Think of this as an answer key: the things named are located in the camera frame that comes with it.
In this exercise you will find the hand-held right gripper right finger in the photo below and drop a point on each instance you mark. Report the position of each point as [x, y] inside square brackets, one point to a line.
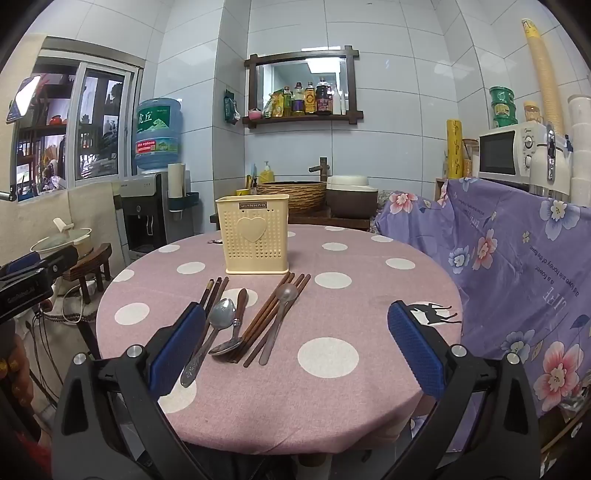
[415, 350]

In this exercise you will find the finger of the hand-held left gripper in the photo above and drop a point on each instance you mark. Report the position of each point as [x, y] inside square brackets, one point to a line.
[60, 263]
[21, 261]

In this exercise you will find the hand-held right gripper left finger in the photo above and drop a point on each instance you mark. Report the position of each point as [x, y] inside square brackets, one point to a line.
[178, 346]

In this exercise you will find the plain metal spoon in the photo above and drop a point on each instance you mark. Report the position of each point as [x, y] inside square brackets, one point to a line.
[286, 294]

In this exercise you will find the brown wooden chopstick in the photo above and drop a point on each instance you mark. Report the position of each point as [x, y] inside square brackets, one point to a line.
[298, 280]
[285, 279]
[305, 280]
[292, 279]

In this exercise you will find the cream plastic utensil holder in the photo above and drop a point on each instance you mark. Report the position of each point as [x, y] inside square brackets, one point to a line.
[251, 228]

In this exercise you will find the person's left forearm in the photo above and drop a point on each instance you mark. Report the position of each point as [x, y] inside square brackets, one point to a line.
[18, 447]

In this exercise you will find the person's left hand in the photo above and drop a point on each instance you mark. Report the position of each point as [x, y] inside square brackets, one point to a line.
[14, 378]

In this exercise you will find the cream pot with glass lid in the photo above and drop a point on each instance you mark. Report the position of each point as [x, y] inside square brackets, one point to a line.
[60, 242]

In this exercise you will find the dark wooden stool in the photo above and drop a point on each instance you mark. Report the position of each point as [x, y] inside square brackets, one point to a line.
[90, 265]

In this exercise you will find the pink polka dot tablecloth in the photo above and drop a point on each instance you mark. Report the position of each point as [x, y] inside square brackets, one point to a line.
[351, 314]

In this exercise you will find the water dispenser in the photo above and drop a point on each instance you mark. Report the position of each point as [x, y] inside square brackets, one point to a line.
[141, 207]

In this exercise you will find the purple floral cloth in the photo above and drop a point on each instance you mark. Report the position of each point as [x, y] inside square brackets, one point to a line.
[508, 277]

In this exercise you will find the white cup dispenser tube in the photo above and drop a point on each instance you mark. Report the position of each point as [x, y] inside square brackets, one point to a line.
[177, 184]

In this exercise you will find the sliding window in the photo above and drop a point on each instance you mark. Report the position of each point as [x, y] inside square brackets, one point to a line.
[99, 124]

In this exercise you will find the blue water jug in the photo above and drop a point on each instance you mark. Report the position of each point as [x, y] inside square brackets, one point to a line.
[158, 134]

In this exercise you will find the small wooden crate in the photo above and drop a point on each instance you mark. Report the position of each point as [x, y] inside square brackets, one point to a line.
[441, 189]

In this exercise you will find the phone on holder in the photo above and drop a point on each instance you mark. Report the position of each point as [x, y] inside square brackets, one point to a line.
[23, 97]

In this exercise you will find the brown and white rice cooker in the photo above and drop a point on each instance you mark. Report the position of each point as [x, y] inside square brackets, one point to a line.
[351, 198]

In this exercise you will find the woven basin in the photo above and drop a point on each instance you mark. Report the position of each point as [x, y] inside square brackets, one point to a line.
[291, 196]

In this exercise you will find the yellow soap bottle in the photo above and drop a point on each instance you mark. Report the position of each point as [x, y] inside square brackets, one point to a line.
[266, 175]

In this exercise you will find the clear glass jar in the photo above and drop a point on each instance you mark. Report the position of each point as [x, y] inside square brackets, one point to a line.
[471, 159]

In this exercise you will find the bamboo faucet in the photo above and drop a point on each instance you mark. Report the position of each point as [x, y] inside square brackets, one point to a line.
[322, 168]

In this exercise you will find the yellow printed roll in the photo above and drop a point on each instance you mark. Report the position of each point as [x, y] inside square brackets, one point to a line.
[454, 147]

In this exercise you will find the white microwave oven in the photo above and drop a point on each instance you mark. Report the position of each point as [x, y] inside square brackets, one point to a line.
[498, 152]

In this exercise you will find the white thermos jug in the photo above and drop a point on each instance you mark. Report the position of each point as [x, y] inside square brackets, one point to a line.
[540, 170]

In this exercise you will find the green hanging bag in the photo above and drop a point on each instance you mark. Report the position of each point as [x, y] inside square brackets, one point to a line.
[231, 107]

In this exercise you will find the small pink bowl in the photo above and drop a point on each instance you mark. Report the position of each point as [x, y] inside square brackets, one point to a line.
[254, 113]

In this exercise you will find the white plastic bottle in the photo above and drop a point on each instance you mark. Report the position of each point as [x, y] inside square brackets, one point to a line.
[344, 104]
[337, 104]

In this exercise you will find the yellow pouch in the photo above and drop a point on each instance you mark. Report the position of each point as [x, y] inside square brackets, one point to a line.
[278, 105]

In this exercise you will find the jar with yellow lid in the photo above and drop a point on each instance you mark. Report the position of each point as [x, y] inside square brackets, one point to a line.
[533, 113]

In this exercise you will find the yellow oil bottle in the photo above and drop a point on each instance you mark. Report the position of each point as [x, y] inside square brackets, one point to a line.
[287, 104]

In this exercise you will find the dark soy sauce bottle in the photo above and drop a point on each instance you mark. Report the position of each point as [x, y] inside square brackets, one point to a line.
[324, 97]

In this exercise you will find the tall stack of yellow cups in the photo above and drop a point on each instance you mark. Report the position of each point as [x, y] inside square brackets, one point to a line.
[545, 78]

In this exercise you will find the wooden framed wall shelf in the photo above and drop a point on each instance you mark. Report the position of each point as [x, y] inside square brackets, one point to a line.
[295, 69]

